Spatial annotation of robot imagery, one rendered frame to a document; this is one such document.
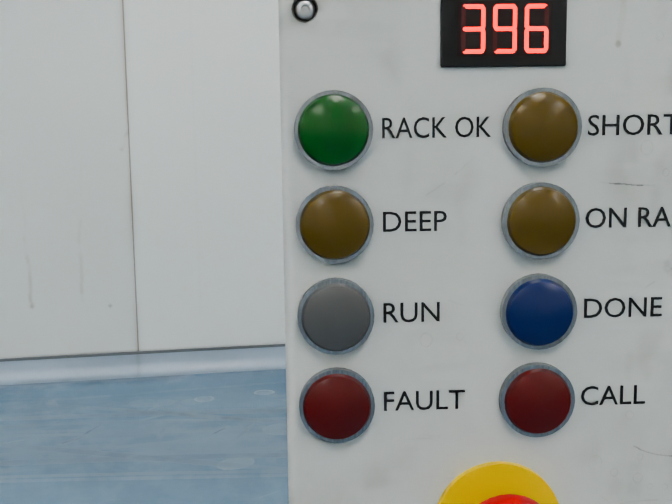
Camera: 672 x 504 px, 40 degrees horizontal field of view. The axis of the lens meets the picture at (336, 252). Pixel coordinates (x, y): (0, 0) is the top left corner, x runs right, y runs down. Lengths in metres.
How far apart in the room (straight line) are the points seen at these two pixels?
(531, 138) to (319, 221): 0.09
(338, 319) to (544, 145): 0.10
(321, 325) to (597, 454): 0.13
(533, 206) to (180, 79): 3.72
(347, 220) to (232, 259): 3.76
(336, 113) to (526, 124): 0.07
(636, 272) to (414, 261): 0.09
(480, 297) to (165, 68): 3.72
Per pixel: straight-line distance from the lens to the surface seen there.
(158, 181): 4.07
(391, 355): 0.37
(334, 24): 0.36
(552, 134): 0.36
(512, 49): 0.37
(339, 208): 0.35
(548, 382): 0.38
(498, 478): 0.39
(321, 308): 0.36
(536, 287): 0.37
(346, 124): 0.35
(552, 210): 0.37
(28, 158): 4.10
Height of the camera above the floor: 1.11
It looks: 8 degrees down
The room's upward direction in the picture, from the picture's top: 1 degrees counter-clockwise
